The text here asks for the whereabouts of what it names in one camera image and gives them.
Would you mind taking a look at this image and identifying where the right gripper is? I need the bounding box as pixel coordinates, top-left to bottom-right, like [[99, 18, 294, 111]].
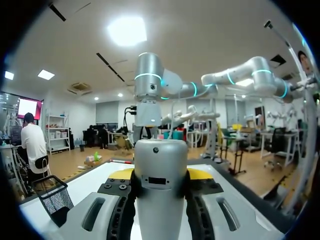
[[134, 98, 163, 127]]

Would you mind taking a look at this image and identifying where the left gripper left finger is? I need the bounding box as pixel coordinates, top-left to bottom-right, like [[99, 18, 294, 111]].
[[58, 167, 137, 240]]

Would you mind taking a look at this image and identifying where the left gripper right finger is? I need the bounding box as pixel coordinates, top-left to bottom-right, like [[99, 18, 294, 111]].
[[186, 167, 274, 240]]

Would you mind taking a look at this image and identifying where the black mesh cup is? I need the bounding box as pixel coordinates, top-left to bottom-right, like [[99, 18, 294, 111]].
[[31, 174, 75, 229]]

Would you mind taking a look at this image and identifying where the person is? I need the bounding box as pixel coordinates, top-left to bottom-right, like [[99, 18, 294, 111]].
[[85, 124, 98, 147], [19, 112, 50, 181], [97, 123, 109, 150]]

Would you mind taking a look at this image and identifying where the red and white marker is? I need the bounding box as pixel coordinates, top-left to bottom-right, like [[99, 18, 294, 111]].
[[109, 158, 133, 165]]

